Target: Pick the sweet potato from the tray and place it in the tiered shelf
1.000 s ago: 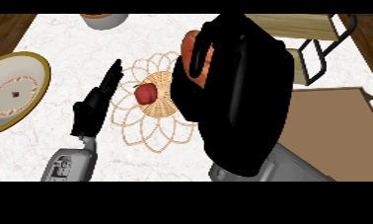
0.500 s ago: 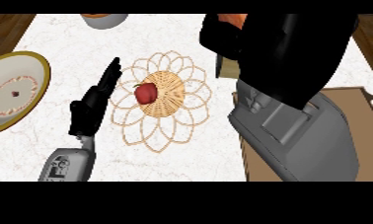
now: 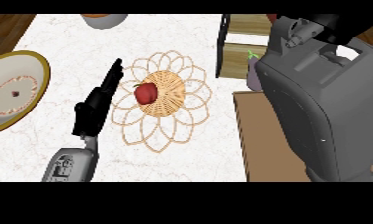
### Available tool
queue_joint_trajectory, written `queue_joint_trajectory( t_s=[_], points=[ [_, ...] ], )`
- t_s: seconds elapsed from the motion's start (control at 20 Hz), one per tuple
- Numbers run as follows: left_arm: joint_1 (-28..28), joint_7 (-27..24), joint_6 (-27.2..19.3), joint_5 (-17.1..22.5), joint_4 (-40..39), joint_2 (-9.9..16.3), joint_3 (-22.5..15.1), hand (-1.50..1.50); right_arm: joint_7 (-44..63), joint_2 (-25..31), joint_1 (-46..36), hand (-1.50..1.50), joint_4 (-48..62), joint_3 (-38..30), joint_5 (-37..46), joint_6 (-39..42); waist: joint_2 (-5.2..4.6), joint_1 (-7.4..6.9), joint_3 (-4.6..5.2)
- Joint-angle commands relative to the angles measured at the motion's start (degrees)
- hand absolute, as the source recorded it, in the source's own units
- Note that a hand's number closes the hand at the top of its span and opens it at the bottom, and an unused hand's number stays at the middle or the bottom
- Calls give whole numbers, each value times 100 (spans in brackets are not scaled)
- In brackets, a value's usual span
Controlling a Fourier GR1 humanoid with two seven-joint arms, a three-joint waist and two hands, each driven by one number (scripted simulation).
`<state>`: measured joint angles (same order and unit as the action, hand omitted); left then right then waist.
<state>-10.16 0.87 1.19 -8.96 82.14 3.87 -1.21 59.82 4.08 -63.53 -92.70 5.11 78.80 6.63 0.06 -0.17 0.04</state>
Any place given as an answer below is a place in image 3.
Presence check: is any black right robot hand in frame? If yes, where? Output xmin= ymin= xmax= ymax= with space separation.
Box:
xmin=306 ymin=13 xmax=373 ymax=46

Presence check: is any brown wooden tray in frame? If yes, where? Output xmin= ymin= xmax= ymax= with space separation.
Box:
xmin=232 ymin=91 xmax=312 ymax=183

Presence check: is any white plate with gold rim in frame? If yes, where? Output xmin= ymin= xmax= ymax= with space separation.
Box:
xmin=0 ymin=49 xmax=54 ymax=133

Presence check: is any black wire wooden tiered shelf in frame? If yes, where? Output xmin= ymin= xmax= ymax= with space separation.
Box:
xmin=215 ymin=13 xmax=275 ymax=80

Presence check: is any purple eggplant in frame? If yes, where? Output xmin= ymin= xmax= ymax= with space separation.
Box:
xmin=245 ymin=49 xmax=268 ymax=92

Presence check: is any grey bowl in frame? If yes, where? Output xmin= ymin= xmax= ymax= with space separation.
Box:
xmin=79 ymin=13 xmax=130 ymax=31

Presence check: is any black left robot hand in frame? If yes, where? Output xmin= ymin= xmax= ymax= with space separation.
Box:
xmin=72 ymin=57 xmax=126 ymax=138

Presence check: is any red bell pepper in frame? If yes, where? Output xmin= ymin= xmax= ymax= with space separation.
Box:
xmin=133 ymin=81 xmax=161 ymax=106

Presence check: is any wicker flower-shaped placemat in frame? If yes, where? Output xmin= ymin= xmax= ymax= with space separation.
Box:
xmin=110 ymin=49 xmax=215 ymax=154

